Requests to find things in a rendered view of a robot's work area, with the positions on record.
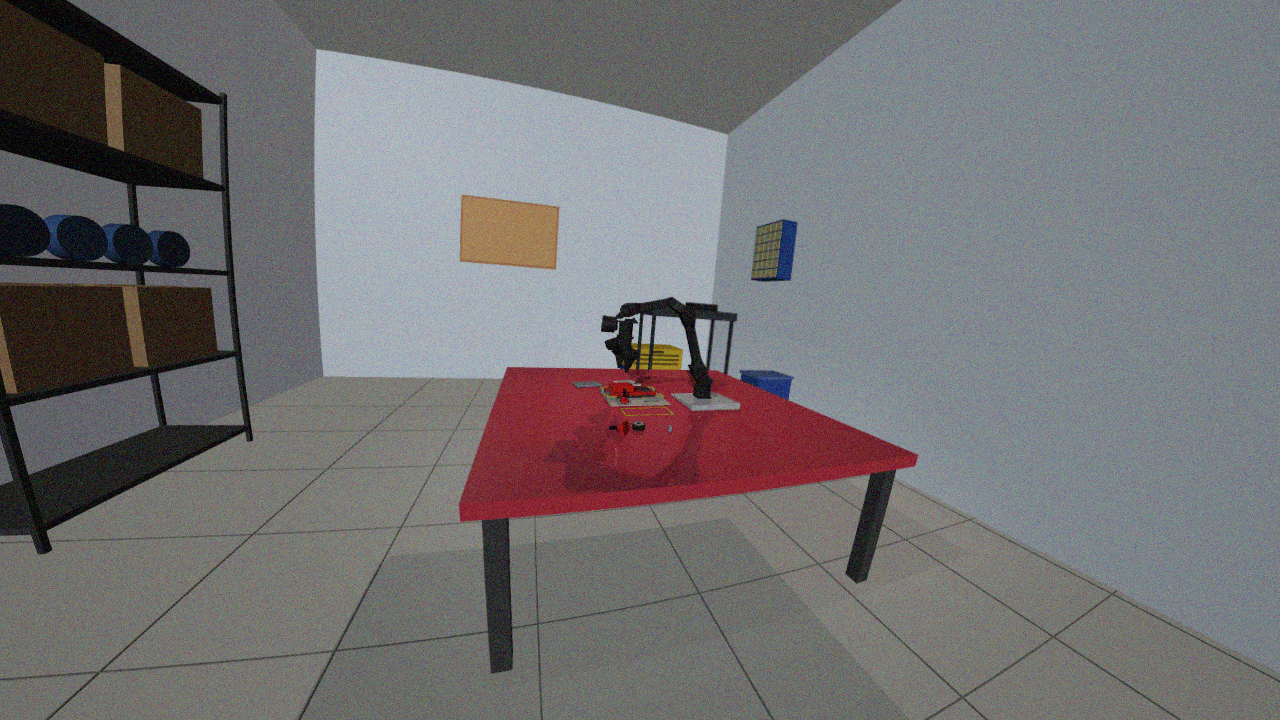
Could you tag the beige flat base plate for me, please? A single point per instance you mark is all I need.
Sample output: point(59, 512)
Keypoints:
point(657, 400)

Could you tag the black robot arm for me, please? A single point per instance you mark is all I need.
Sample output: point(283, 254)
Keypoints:
point(702, 388)

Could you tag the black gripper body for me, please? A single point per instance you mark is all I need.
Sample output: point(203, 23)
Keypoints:
point(627, 350)

